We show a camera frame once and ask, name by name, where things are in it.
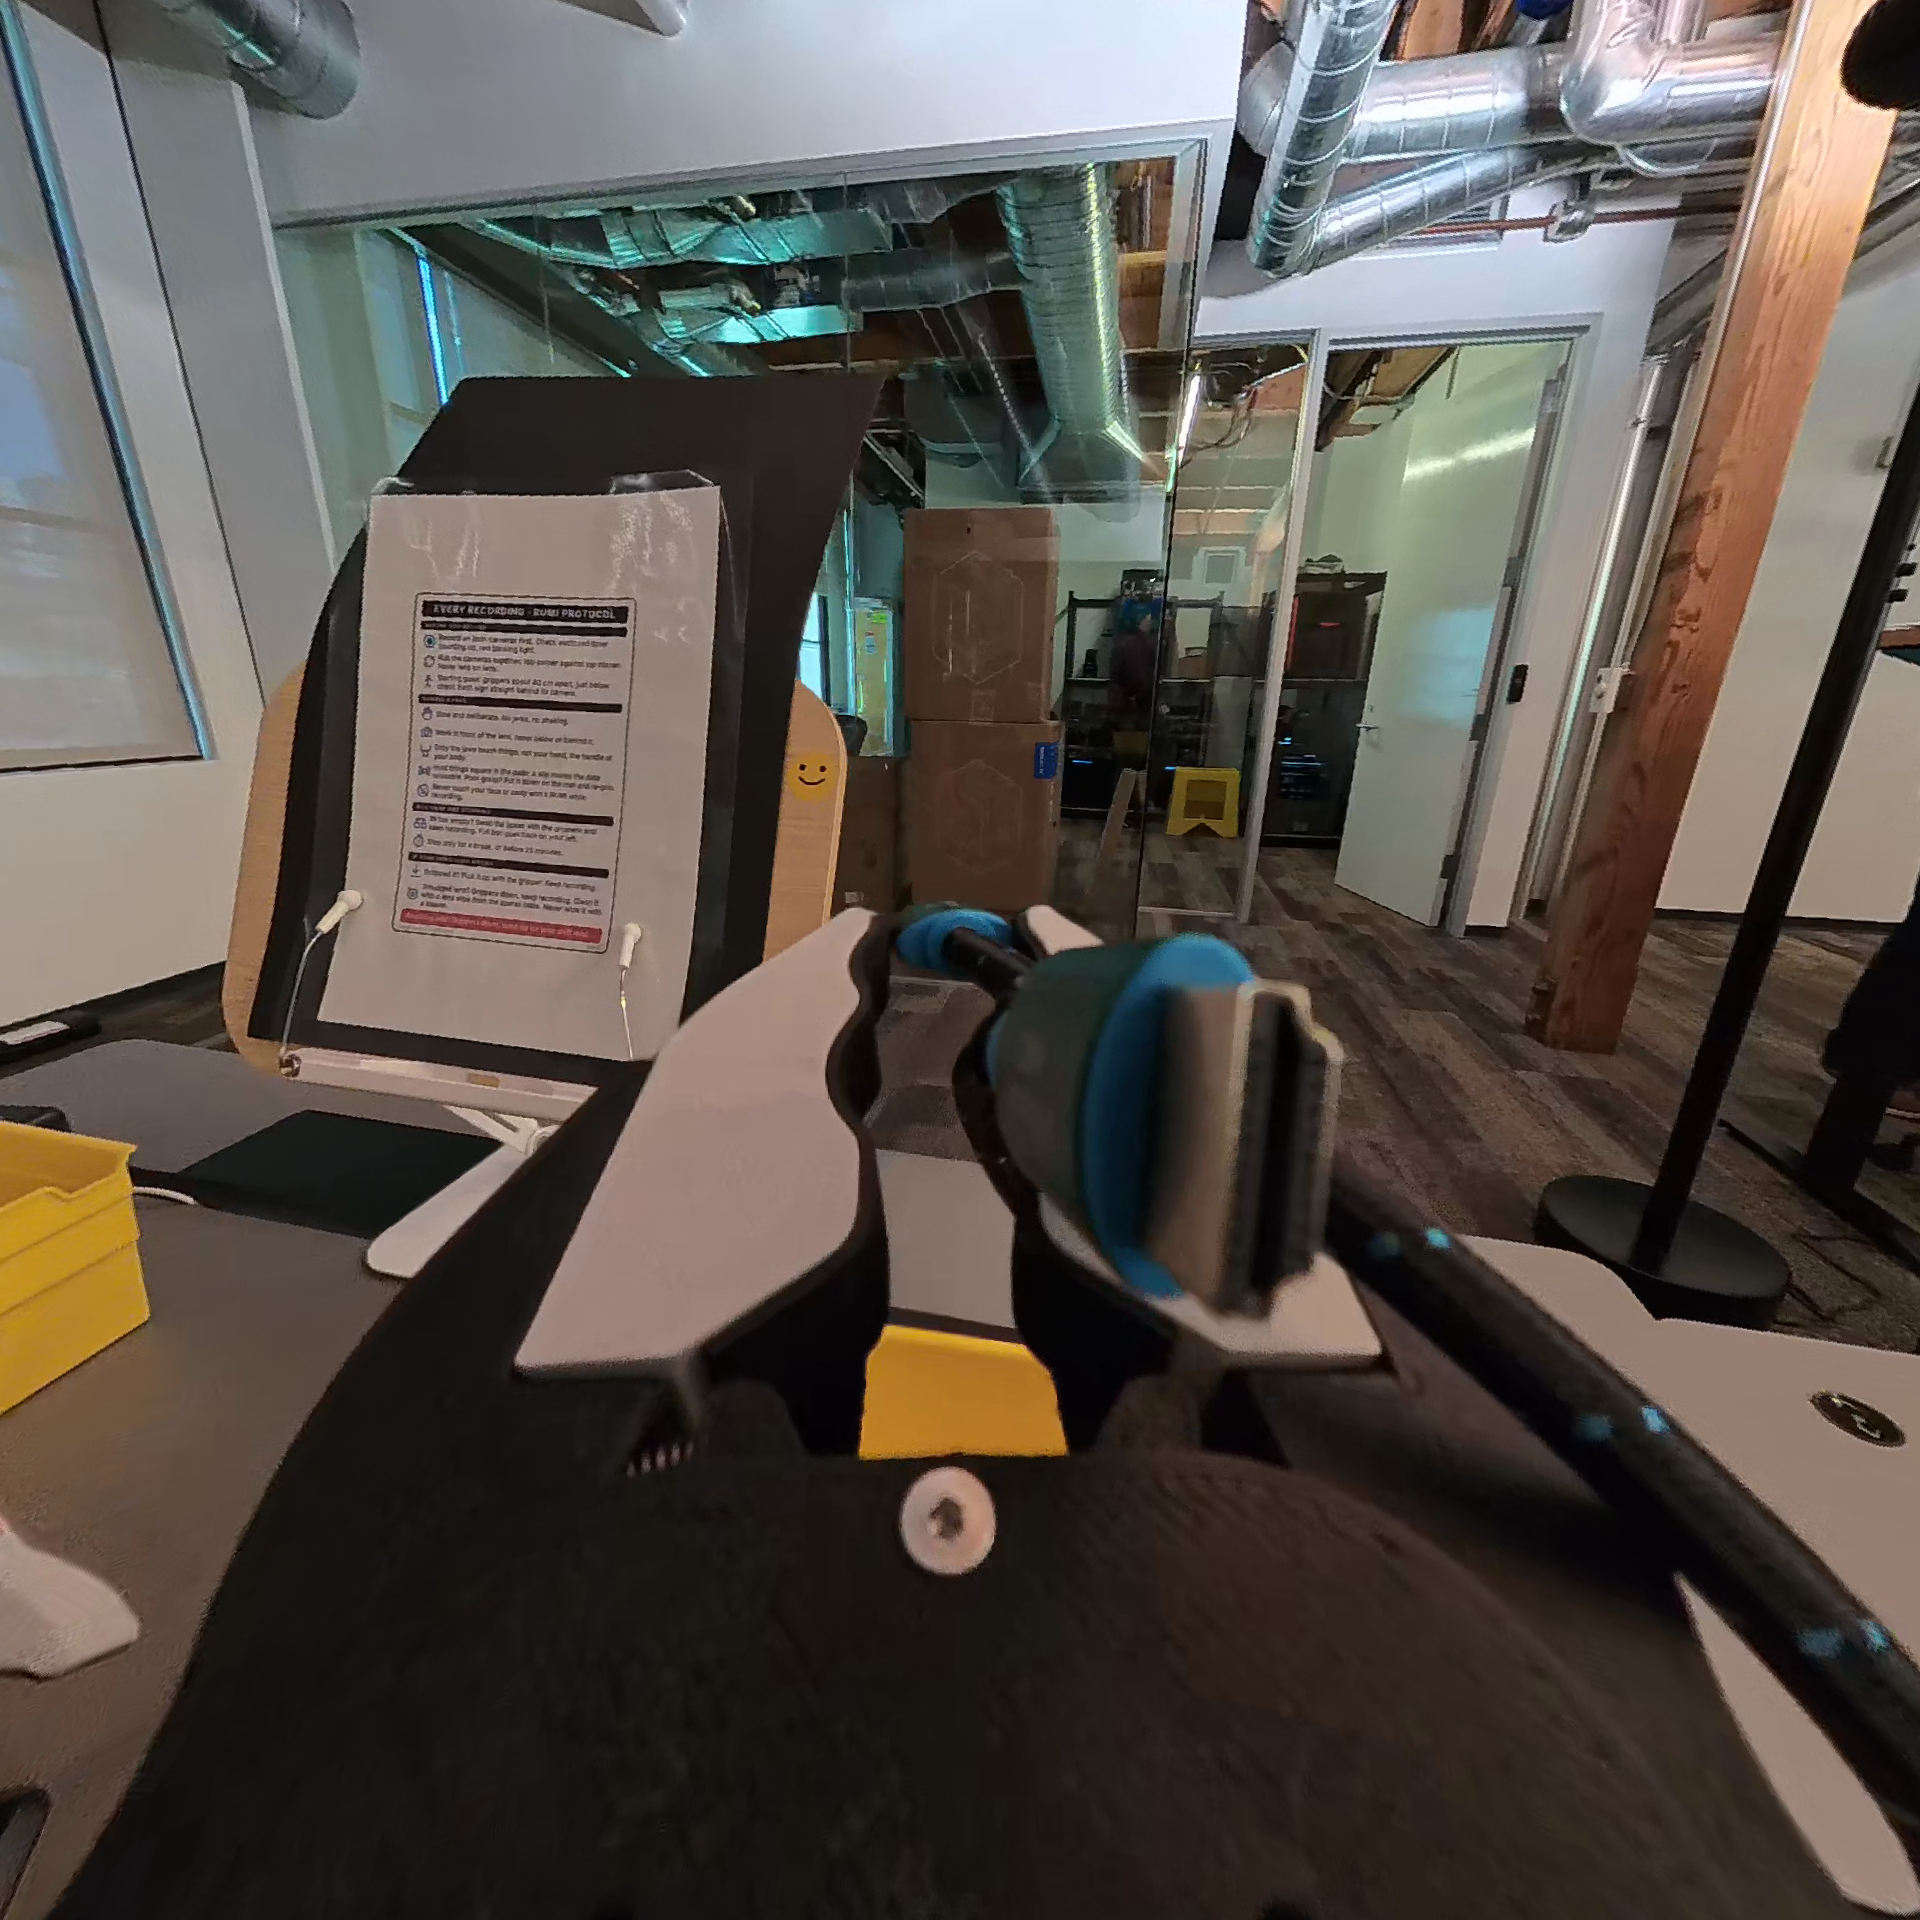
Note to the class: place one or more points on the small black box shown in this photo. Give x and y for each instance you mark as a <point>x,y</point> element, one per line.
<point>29,1120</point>

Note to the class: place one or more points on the small black floor device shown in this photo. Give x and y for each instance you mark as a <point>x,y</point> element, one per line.
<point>34,1031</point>

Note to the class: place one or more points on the yellow floor sign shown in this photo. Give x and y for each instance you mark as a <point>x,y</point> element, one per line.
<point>1206,806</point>

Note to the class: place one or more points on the black shelving rack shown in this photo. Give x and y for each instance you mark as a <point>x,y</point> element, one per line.
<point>1313,708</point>

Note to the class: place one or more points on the white document stand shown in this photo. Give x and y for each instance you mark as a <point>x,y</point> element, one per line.
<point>434,1221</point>

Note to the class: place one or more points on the cardboard box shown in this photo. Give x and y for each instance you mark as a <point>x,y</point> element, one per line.
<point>985,816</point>
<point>985,614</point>

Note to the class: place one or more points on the wooden post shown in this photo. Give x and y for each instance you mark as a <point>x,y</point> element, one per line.
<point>1725,523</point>

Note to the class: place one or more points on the black flat device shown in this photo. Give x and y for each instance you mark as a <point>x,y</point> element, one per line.
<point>330,1177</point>

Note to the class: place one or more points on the yellow plastic bin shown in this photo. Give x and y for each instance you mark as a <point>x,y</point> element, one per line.
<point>961,1395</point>
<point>59,1275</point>

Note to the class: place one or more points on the instruction sheet on stand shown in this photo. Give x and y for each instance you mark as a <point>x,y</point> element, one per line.
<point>598,437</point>

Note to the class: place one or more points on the laminated instruction sheet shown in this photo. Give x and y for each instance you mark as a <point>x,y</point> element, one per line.
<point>673,749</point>

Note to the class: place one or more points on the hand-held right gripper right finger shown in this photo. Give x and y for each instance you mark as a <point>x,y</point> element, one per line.
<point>1308,1327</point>

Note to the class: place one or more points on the black floor stand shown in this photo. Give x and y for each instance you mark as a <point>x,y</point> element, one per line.
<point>1666,1269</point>

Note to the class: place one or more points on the large window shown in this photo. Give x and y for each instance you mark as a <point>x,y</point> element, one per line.
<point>77,453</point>

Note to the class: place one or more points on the silver ceiling ducts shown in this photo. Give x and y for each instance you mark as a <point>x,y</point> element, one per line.
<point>1424,119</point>

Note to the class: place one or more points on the yellow smiley sticker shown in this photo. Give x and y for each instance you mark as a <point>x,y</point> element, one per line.
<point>810,774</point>

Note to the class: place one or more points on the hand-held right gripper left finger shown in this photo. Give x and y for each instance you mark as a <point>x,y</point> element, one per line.
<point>719,1153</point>

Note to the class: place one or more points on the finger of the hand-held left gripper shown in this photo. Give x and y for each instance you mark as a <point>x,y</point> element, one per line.
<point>53,1614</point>

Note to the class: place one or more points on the white flat panel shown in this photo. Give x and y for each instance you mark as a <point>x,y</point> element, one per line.
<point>1725,1380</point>

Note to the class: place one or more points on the white door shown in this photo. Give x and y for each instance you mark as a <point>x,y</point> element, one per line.
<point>1442,674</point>

